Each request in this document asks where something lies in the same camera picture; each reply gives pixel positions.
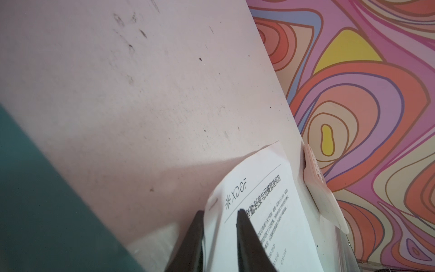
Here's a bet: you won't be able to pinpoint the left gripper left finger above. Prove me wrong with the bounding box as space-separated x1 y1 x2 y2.
165 210 205 272

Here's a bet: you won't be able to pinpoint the teal paper folder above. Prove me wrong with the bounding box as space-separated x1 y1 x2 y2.
1 109 142 272

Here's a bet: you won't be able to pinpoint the white paper sheets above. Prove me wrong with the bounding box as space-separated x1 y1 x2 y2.
203 142 323 272

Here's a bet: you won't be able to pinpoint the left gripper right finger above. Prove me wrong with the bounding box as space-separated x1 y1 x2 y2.
236 209 276 272

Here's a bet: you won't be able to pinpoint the pink white calculator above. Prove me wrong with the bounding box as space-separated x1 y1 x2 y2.
303 143 350 234

